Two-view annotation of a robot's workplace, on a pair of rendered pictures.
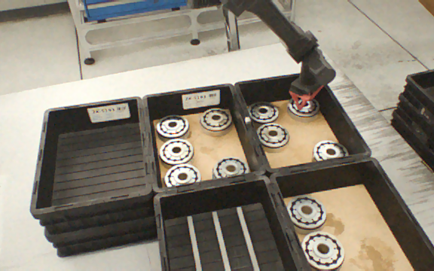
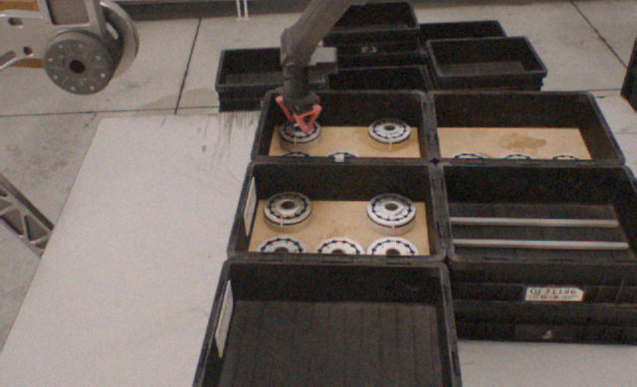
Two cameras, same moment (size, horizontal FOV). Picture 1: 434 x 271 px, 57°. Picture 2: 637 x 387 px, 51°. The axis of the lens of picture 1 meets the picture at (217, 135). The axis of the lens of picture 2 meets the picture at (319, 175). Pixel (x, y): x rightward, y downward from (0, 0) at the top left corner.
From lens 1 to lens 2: 1.20 m
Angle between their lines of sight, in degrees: 55
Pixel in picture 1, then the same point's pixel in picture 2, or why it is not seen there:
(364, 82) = not seen: hidden behind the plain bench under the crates
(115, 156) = (307, 341)
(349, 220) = (476, 147)
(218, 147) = (332, 222)
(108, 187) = (372, 355)
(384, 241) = (504, 134)
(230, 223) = (466, 234)
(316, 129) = (335, 136)
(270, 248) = (504, 208)
